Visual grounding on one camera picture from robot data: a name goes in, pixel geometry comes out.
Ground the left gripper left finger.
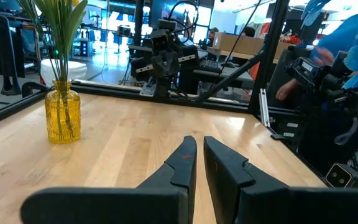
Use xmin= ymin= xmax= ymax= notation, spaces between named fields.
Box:
xmin=19 ymin=135 xmax=198 ymax=224

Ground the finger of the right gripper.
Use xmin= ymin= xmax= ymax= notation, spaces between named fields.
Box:
xmin=131 ymin=50 xmax=168 ymax=83
xmin=165 ymin=44 xmax=201 ymax=78

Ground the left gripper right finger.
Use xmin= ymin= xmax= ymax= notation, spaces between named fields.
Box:
xmin=203 ymin=135 xmax=358 ymax=224

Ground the red artificial flower bunch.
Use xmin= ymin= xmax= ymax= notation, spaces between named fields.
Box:
xmin=16 ymin=0 xmax=74 ymax=139

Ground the yellow glass vase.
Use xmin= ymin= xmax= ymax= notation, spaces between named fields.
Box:
xmin=44 ymin=79 xmax=82 ymax=145

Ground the black desk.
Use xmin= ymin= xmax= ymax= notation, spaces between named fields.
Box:
xmin=193 ymin=67 xmax=255 ymax=90

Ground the person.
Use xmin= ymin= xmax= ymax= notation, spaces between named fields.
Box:
xmin=242 ymin=26 xmax=257 ymax=38
xmin=206 ymin=27 xmax=220 ymax=47
xmin=275 ymin=6 xmax=358 ymax=102

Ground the brown cardboard box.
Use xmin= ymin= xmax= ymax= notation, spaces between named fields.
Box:
xmin=212 ymin=32 xmax=291 ymax=60

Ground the grey power adapter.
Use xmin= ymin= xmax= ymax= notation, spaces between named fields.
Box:
xmin=324 ymin=163 xmax=358 ymax=189

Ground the white plastic bucket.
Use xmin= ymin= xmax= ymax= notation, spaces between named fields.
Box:
xmin=40 ymin=58 xmax=88 ymax=88

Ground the black equipment stand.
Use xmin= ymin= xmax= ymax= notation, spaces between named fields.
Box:
xmin=0 ymin=14 xmax=23 ymax=96

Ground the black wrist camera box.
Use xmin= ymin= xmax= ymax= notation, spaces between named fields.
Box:
xmin=150 ymin=19 xmax=177 ymax=52

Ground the silver frame bracket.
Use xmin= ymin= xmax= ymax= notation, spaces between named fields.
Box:
xmin=259 ymin=88 xmax=272 ymax=128

